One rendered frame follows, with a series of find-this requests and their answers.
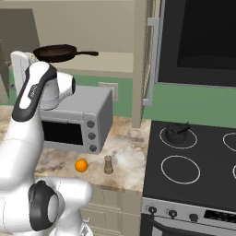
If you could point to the brown pepper shaker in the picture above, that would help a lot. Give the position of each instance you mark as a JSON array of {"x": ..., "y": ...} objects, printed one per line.
[{"x": 108, "y": 165}]

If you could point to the beige wall cabinet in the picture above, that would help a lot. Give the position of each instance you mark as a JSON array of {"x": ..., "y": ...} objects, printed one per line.
[{"x": 104, "y": 33}]

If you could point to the dark brown frying pan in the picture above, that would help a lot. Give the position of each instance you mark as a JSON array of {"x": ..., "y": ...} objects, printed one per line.
[{"x": 55, "y": 53}]

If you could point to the white wall socket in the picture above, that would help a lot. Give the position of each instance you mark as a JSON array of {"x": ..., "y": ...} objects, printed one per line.
[{"x": 113, "y": 90}]

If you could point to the orange fruit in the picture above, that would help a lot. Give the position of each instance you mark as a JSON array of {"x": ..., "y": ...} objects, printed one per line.
[{"x": 81, "y": 165}]

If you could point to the beige base cabinet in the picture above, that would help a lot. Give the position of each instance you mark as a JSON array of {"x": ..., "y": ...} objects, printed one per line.
[{"x": 116, "y": 212}]

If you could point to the grey toaster oven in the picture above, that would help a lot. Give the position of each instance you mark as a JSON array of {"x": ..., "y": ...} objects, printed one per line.
[{"x": 89, "y": 104}]

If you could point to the grey toaster oven knob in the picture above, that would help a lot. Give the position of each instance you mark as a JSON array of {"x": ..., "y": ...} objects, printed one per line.
[
  {"x": 92, "y": 148},
  {"x": 91, "y": 136},
  {"x": 90, "y": 123}
]

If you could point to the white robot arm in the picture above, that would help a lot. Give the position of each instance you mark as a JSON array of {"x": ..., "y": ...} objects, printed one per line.
[{"x": 18, "y": 159}]

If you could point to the black stove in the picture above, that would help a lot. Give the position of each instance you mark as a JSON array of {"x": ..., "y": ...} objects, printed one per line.
[{"x": 209, "y": 172}]

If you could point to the black microwave oven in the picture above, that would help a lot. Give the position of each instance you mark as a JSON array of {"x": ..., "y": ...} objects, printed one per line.
[{"x": 199, "y": 40}]

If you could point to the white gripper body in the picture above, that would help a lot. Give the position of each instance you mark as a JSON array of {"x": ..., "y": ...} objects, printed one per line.
[{"x": 20, "y": 66}]

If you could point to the black stove knob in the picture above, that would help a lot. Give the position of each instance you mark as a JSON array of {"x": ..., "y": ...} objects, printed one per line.
[
  {"x": 152, "y": 210},
  {"x": 193, "y": 217},
  {"x": 172, "y": 213}
]

